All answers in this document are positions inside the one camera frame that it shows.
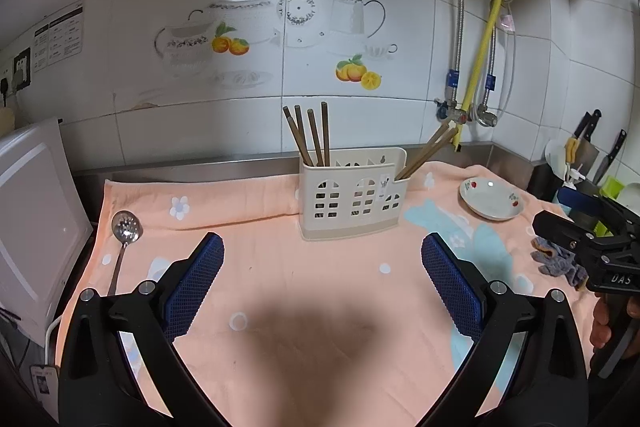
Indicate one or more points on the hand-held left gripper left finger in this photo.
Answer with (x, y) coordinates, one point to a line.
(195, 287)

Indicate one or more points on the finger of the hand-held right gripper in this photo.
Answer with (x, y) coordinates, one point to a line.
(580, 202)
(557, 231)

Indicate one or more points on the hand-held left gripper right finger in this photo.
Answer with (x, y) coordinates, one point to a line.
(450, 287)

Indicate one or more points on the beige plastic utensil holder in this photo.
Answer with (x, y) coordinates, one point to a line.
(350, 227)

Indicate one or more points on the person's right hand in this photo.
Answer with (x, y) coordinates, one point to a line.
(600, 324)

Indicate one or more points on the grey cleaning rag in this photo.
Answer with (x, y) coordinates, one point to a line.
(555, 262)

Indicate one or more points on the green dish rack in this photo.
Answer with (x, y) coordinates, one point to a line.
(610, 187)

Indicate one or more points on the white plate in rack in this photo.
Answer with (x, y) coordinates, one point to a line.
(630, 193)

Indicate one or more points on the plain white dish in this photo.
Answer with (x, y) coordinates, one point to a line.
(554, 157)

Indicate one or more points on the yellow scrubber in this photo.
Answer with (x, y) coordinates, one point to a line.
(572, 149)

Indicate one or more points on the white floral plate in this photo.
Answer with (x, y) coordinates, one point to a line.
(487, 202)

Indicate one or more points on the peach printed towel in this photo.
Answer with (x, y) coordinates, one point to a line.
(280, 282)

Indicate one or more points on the metal slotted spoon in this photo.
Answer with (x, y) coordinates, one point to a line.
(126, 227)

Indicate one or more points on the metal pipe valve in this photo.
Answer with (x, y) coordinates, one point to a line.
(485, 114)
(447, 109)

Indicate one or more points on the white cutting board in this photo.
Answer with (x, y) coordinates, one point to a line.
(35, 227)

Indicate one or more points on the pink tag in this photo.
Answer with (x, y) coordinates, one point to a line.
(507, 21)

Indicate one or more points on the small wall socket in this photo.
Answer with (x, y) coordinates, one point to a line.
(4, 89)

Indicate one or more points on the black wall socket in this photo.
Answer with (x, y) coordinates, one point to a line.
(21, 72)

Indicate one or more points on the wall notice sticker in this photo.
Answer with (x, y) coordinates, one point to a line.
(60, 37)

